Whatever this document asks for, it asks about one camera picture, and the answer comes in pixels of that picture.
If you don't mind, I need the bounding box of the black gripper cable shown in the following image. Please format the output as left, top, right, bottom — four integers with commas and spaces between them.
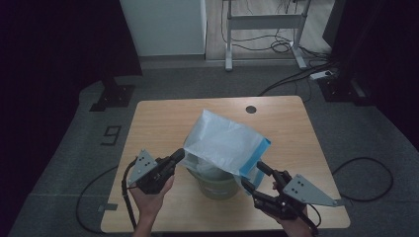
75, 157, 139, 235
307, 157, 394, 236

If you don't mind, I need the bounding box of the green plastic bucket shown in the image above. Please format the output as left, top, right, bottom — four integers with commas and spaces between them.
186, 166, 241, 200

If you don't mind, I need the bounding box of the white power strip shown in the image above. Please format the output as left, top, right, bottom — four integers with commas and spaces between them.
309, 69, 334, 81

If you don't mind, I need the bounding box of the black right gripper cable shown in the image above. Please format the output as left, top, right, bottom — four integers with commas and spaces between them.
307, 157, 394, 236

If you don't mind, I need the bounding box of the white cabinet panel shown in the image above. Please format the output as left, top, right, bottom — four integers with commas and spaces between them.
119, 0, 208, 57

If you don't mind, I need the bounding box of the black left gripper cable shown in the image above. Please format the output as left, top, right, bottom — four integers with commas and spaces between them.
75, 157, 139, 235

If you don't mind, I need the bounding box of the black floor cable bundle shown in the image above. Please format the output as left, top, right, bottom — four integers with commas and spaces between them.
221, 0, 330, 58

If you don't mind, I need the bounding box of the black curtain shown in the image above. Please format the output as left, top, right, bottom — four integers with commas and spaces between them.
324, 0, 419, 156
0, 0, 142, 228

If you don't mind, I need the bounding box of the white plastic bag blue rim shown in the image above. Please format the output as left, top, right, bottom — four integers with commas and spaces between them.
180, 109, 272, 196

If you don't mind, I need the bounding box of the long black floor cable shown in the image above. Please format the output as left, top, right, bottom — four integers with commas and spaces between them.
258, 62, 334, 97

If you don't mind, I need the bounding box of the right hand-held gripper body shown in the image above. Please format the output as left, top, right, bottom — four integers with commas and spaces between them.
263, 170, 340, 221

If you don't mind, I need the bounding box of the black stand base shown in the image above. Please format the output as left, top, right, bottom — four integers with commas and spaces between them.
89, 77, 136, 113
317, 77, 374, 107

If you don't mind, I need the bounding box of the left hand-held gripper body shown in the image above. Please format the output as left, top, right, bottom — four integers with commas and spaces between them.
127, 148, 175, 196

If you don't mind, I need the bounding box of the person's right hand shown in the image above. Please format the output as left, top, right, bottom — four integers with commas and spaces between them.
278, 213, 314, 237

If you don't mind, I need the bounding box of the white metal desk frame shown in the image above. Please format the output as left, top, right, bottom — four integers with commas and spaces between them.
221, 0, 312, 72

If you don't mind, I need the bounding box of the person's left hand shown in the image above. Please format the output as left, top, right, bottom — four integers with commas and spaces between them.
128, 176, 176, 218

